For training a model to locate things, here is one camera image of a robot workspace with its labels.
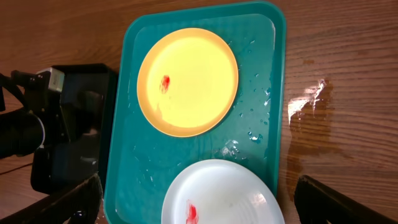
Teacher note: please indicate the black plastic tray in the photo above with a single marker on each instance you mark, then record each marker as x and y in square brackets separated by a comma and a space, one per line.
[56, 167]

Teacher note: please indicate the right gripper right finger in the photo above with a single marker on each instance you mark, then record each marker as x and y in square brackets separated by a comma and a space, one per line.
[317, 203]

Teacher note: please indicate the teal plastic serving tray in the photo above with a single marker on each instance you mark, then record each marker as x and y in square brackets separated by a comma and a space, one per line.
[143, 162]

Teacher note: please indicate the light blue plate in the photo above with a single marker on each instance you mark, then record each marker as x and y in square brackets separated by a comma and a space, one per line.
[219, 192]

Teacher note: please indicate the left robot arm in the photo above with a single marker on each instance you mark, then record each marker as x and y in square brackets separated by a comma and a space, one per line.
[22, 132]

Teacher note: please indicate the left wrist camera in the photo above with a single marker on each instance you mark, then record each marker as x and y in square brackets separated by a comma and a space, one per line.
[55, 78]

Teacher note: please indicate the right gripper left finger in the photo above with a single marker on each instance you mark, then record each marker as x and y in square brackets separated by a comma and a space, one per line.
[76, 203]

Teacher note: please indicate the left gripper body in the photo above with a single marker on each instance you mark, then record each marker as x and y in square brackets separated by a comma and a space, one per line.
[68, 115]

